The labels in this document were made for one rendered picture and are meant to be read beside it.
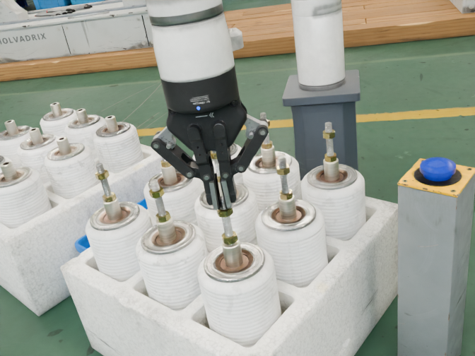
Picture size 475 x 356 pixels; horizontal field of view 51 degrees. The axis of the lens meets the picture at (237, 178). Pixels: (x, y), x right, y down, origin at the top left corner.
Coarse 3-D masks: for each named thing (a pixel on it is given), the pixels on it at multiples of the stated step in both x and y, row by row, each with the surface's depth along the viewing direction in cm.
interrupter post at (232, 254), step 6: (222, 246) 60; (228, 246) 59; (234, 246) 59; (228, 252) 59; (234, 252) 59; (240, 252) 60; (228, 258) 60; (234, 258) 60; (240, 258) 60; (228, 264) 60; (234, 264) 60; (240, 264) 60
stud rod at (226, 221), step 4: (220, 200) 57; (220, 204) 57; (224, 204) 57; (220, 208) 57; (224, 208) 57; (228, 216) 58; (224, 220) 58; (228, 220) 58; (224, 224) 58; (228, 224) 58; (224, 228) 59; (228, 228) 58; (232, 228) 59; (228, 232) 59; (232, 232) 59; (228, 236) 59; (228, 244) 59; (232, 244) 59
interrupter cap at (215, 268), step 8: (216, 248) 64; (248, 248) 63; (256, 248) 62; (208, 256) 62; (216, 256) 62; (248, 256) 62; (256, 256) 61; (208, 264) 61; (216, 264) 61; (224, 264) 61; (248, 264) 60; (256, 264) 60; (208, 272) 60; (216, 272) 60; (224, 272) 59; (232, 272) 59; (240, 272) 59; (248, 272) 59; (256, 272) 58; (216, 280) 59; (224, 280) 58; (232, 280) 58; (240, 280) 58
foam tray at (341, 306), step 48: (336, 240) 74; (384, 240) 77; (96, 288) 73; (144, 288) 74; (288, 288) 66; (336, 288) 67; (384, 288) 81; (96, 336) 82; (144, 336) 69; (192, 336) 61; (288, 336) 59; (336, 336) 70
